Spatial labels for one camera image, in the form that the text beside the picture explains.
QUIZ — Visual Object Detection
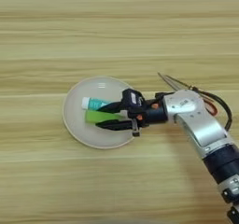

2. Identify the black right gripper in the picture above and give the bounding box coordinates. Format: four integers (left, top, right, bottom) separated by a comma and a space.
94, 98, 169, 138

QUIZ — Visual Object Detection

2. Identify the green white glue stick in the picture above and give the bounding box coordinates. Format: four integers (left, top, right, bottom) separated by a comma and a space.
81, 96, 112, 111

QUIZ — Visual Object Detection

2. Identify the small black box white label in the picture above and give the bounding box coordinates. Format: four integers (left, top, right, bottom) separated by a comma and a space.
120, 88, 147, 111

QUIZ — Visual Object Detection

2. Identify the round beige plate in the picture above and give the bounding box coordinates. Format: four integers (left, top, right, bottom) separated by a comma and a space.
62, 76, 145, 150

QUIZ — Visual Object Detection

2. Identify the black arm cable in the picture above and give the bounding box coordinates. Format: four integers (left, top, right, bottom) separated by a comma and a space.
191, 89, 233, 133

